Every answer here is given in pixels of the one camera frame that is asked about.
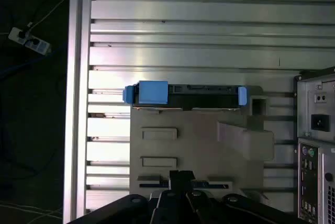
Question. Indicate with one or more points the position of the white power strip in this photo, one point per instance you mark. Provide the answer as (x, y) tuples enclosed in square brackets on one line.
[(28, 41)]

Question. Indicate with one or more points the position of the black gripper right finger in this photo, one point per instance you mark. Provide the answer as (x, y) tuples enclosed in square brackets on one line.
[(235, 208)]

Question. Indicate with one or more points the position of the silver PC case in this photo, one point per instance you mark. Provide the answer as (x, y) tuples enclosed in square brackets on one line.
[(314, 109)]

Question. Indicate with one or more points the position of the hard disk in blue carrier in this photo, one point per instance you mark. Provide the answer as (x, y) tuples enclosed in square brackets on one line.
[(204, 99)]

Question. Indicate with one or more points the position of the grey parts rack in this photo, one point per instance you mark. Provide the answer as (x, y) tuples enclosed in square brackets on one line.
[(199, 140)]

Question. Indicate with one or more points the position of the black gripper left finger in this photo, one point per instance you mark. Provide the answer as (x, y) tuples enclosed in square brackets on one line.
[(136, 208)]

